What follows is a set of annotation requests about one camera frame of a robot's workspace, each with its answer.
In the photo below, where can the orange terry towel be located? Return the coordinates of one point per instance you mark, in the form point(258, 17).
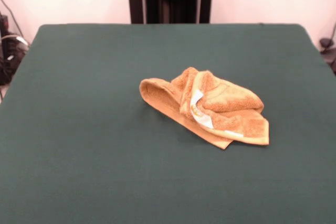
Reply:
point(231, 98)

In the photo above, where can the dark green tablecloth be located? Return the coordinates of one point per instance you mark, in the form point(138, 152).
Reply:
point(78, 129)

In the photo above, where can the black power adapter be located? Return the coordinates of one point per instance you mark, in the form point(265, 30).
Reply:
point(3, 22)

